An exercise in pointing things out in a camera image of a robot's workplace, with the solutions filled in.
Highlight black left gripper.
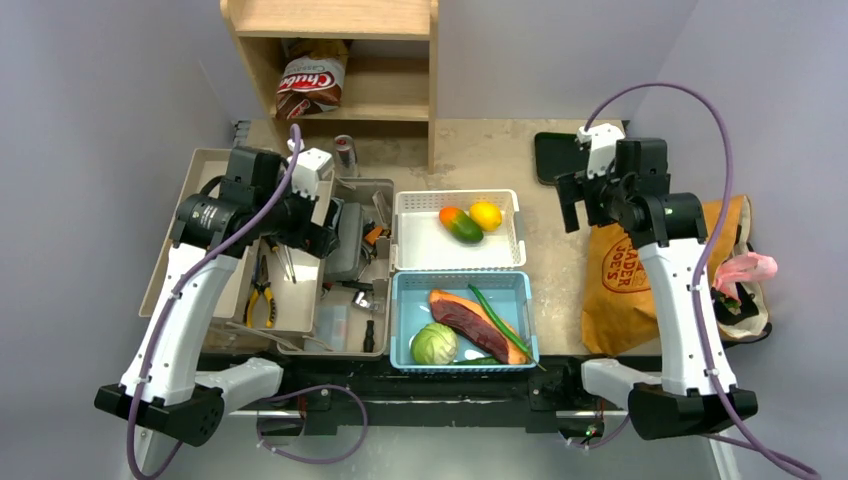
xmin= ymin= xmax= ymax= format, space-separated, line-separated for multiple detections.
xmin=255 ymin=173 xmax=342 ymax=257

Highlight beige toolbox tray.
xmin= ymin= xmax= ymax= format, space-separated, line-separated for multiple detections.
xmin=139 ymin=147 xmax=338 ymax=322

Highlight brown Trader Joe's bag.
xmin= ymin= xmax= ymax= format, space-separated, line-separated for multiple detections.
xmin=581 ymin=195 xmax=772 ymax=356

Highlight yellow lemon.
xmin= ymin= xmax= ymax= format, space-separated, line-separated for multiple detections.
xmin=468 ymin=202 xmax=503 ymax=232

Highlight orange hex key set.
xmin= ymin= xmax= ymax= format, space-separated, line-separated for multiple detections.
xmin=363 ymin=225 xmax=391 ymax=246

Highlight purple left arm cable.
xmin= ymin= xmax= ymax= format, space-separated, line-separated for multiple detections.
xmin=125 ymin=123 xmax=303 ymax=480

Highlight clear small parts box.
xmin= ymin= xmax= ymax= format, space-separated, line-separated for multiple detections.
xmin=315 ymin=305 xmax=349 ymax=352

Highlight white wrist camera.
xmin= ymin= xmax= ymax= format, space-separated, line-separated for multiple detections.
xmin=290 ymin=140 xmax=334 ymax=197
xmin=576 ymin=123 xmax=625 ymax=179

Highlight wooden shelf unit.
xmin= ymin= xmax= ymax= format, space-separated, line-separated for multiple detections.
xmin=220 ymin=1 xmax=439 ymax=168

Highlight pink plastic grocery bag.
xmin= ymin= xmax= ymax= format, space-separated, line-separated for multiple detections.
xmin=712 ymin=252 xmax=778 ymax=302

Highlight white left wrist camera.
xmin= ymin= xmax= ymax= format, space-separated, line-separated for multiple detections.
xmin=290 ymin=140 xmax=334 ymax=197

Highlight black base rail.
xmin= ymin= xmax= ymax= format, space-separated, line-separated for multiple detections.
xmin=230 ymin=355 xmax=625 ymax=436

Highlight long green bean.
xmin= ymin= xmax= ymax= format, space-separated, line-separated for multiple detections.
xmin=468 ymin=284 xmax=546 ymax=371

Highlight green cabbage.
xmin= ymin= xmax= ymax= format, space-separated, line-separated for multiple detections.
xmin=410 ymin=322 xmax=459 ymax=365

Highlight blue perforated basket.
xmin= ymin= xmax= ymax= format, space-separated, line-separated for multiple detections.
xmin=389 ymin=271 xmax=540 ymax=374

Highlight white perforated basket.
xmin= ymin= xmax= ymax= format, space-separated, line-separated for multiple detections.
xmin=391 ymin=189 xmax=527 ymax=271

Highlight orange green mango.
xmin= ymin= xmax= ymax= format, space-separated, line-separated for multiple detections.
xmin=438 ymin=207 xmax=484 ymax=245

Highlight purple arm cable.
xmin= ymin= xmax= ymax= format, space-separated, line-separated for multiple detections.
xmin=125 ymin=123 xmax=303 ymax=480
xmin=582 ymin=82 xmax=823 ymax=480

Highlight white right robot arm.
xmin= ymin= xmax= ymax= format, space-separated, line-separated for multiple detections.
xmin=556 ymin=133 xmax=759 ymax=440

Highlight Chubs snack bag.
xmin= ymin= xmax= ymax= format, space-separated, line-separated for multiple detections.
xmin=275 ymin=38 xmax=351 ymax=120

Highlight beige toolbox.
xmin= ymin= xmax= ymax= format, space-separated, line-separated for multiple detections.
xmin=265 ymin=178 xmax=395 ymax=361

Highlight black yellow screwdriver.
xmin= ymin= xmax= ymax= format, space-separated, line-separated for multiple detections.
xmin=268 ymin=240 xmax=297 ymax=284

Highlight silver drink can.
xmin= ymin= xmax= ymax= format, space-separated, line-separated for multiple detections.
xmin=334 ymin=135 xmax=359 ymax=177

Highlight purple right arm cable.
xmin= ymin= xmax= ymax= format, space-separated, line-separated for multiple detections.
xmin=582 ymin=82 xmax=823 ymax=480

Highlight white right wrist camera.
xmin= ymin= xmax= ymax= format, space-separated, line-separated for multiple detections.
xmin=576 ymin=123 xmax=625 ymax=179

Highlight black tray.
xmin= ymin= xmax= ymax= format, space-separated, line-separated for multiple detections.
xmin=533 ymin=132 xmax=589 ymax=186

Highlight yellow handled pliers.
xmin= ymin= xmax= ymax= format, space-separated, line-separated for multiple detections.
xmin=244 ymin=254 xmax=277 ymax=328

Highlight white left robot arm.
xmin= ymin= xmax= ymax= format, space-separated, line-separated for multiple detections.
xmin=94 ymin=147 xmax=339 ymax=447

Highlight small black screwdriver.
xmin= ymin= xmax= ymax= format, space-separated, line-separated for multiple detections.
xmin=362 ymin=320 xmax=376 ymax=353

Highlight grey plastic case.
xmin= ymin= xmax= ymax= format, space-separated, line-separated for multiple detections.
xmin=323 ymin=203 xmax=364 ymax=283

